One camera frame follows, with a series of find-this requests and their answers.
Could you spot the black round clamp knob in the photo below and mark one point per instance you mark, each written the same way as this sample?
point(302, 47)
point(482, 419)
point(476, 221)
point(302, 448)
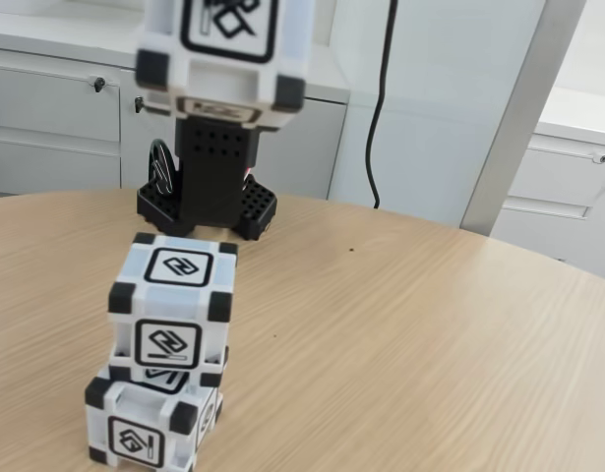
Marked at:
point(162, 172)

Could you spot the white cube crossed-loop symbol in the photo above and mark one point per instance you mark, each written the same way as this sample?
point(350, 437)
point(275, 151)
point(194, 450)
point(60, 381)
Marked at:
point(223, 69)

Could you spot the grey metal partition post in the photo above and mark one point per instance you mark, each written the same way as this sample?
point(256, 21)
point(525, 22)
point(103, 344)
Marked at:
point(518, 123)

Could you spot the white cube zigzag symbol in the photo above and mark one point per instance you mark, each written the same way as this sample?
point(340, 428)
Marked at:
point(174, 300)

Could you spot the silver cabinet lock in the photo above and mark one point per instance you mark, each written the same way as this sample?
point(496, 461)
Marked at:
point(600, 159)

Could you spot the white cube stacked-diamond symbol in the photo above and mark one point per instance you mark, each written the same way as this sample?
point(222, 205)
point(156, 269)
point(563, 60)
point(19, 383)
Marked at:
point(135, 408)

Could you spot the black cabinet key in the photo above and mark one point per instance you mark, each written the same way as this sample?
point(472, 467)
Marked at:
point(99, 84)
point(139, 105)

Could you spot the white low cabinet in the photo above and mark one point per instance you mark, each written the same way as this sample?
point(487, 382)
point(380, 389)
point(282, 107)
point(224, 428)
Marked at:
point(46, 123)

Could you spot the white drawer cabinet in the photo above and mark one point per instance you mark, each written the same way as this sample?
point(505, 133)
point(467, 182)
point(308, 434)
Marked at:
point(553, 187)

